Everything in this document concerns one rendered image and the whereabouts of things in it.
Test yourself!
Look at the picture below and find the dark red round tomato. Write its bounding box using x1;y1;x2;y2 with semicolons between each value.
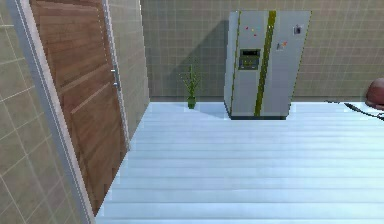
365;77;384;111

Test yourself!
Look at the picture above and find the grey two-door fridge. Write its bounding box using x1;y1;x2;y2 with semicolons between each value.
223;10;313;121

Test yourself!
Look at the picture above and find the green potted house plant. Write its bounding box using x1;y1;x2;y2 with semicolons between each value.
181;64;203;110

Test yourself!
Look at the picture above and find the brown wooden room door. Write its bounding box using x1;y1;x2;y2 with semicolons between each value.
29;0;130;216

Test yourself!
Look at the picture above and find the olive fridge handle bar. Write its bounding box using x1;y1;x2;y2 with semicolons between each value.
253;10;277;117

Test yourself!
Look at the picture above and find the grey door handle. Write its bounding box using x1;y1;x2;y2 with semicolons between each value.
111;64;122;91

